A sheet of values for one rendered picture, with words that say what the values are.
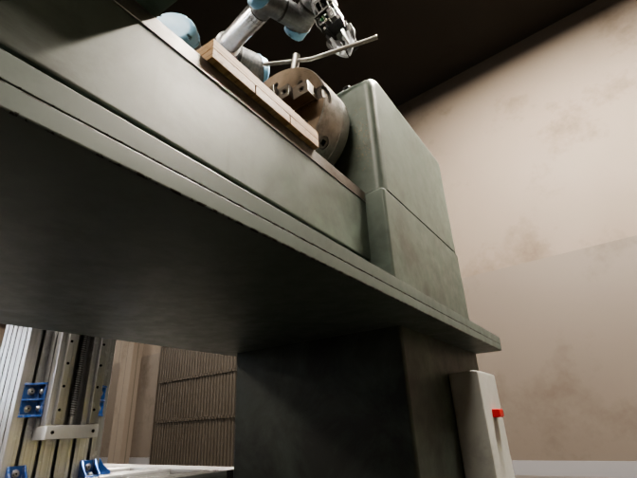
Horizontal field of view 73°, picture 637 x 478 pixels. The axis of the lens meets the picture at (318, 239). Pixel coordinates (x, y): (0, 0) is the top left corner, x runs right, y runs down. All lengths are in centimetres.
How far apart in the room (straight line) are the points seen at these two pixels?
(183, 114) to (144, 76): 7
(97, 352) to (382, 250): 90
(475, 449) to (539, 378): 202
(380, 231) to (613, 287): 229
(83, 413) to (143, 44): 106
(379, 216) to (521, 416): 234
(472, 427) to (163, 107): 96
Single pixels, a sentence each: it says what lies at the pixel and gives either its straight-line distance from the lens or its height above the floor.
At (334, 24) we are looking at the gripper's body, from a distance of 137.
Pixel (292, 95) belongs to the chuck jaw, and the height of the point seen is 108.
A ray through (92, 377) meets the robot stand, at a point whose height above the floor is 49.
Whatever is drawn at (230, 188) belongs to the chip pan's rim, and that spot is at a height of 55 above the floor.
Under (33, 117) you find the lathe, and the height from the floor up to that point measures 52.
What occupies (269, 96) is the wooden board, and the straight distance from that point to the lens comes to 83.
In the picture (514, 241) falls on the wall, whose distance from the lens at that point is 336.
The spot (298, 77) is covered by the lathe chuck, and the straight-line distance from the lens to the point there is 121.
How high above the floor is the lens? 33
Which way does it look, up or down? 24 degrees up
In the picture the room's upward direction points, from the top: 3 degrees counter-clockwise
